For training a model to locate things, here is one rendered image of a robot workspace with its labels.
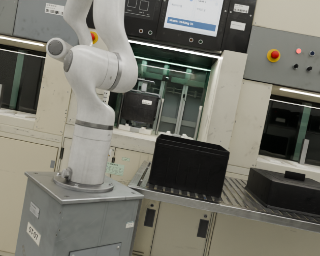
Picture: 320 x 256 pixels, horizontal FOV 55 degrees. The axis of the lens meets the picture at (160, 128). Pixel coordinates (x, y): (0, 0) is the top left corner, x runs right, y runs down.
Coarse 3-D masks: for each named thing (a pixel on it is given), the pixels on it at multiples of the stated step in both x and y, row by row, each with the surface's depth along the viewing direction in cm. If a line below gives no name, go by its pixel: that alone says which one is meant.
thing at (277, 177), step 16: (256, 176) 129; (272, 176) 123; (288, 176) 125; (304, 176) 125; (256, 192) 126; (272, 192) 112; (288, 192) 112; (304, 192) 112; (272, 208) 112; (288, 208) 112; (304, 208) 112
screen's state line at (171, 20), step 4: (168, 20) 164; (172, 20) 164; (176, 20) 164; (180, 20) 163; (184, 20) 163; (188, 20) 163; (176, 24) 164; (180, 24) 164; (184, 24) 163; (188, 24) 163; (192, 24) 163; (196, 24) 163; (200, 24) 163; (204, 24) 163; (208, 24) 163; (212, 24) 163; (200, 28) 163; (204, 28) 163; (208, 28) 163; (212, 28) 163
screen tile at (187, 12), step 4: (172, 0) 163; (176, 0) 163; (180, 0) 163; (184, 0) 163; (188, 0) 163; (184, 4) 163; (188, 4) 163; (192, 4) 163; (172, 8) 163; (176, 8) 163; (180, 8) 163; (188, 8) 163; (192, 8) 163; (172, 12) 163; (176, 12) 163; (180, 12) 163; (184, 12) 163; (188, 12) 163; (192, 12) 163; (184, 16) 163; (188, 16) 163
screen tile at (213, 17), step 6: (198, 0) 163; (204, 0) 162; (210, 0) 162; (198, 6) 163; (204, 6) 163; (210, 6) 162; (216, 6) 162; (198, 12) 163; (204, 12) 163; (216, 12) 162; (198, 18) 163; (204, 18) 163; (210, 18) 163; (216, 18) 163
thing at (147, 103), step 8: (144, 80) 203; (144, 88) 206; (128, 96) 198; (136, 96) 198; (144, 96) 198; (152, 96) 198; (160, 96) 207; (128, 104) 199; (136, 104) 198; (144, 104) 198; (152, 104) 198; (128, 112) 199; (136, 112) 199; (144, 112) 198; (152, 112) 198; (128, 120) 219; (136, 120) 199; (144, 120) 198; (152, 120) 198
